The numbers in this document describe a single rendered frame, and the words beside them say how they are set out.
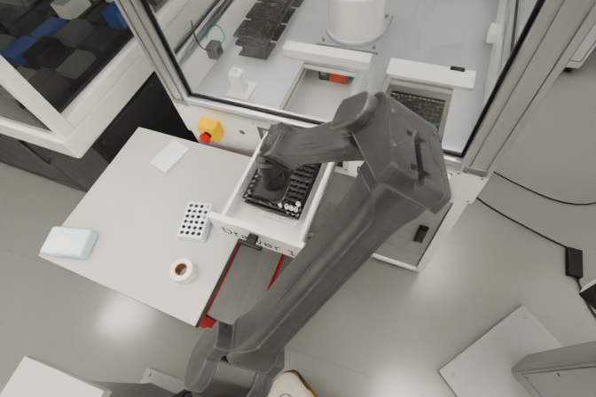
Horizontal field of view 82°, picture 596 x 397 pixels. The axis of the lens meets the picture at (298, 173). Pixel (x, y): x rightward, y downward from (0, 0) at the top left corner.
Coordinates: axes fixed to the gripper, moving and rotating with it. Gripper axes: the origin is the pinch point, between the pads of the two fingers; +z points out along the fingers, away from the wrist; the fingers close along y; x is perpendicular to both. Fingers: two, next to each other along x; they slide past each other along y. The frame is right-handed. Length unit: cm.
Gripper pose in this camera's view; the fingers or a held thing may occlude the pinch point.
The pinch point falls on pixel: (278, 198)
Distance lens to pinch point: 95.2
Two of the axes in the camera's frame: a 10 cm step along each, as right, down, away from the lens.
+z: 0.7, 5.3, 8.4
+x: 9.2, 3.0, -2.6
